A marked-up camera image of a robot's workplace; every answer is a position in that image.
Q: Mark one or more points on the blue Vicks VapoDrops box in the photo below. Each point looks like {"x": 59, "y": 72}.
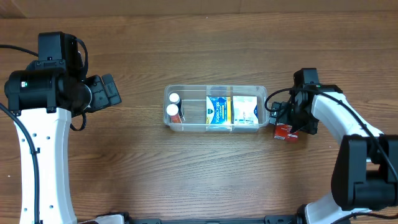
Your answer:
{"x": 218, "y": 110}

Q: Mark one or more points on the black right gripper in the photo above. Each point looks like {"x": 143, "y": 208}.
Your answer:
{"x": 280, "y": 113}

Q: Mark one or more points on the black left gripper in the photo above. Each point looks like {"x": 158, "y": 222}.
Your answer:
{"x": 106, "y": 91}

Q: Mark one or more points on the red medicine box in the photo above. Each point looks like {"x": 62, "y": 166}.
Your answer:
{"x": 283, "y": 132}

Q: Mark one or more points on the black tube white cap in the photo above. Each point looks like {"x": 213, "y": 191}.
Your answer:
{"x": 174, "y": 98}

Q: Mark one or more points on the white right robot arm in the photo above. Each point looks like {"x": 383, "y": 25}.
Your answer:
{"x": 364, "y": 179}

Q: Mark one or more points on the white bandage box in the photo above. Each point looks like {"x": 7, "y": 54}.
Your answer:
{"x": 245, "y": 110}

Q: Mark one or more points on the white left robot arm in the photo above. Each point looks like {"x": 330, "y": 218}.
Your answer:
{"x": 42, "y": 101}

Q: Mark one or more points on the clear plastic container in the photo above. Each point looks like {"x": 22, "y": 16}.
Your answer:
{"x": 193, "y": 99}

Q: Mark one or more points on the orange tube white cap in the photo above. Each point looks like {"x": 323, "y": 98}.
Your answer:
{"x": 175, "y": 114}

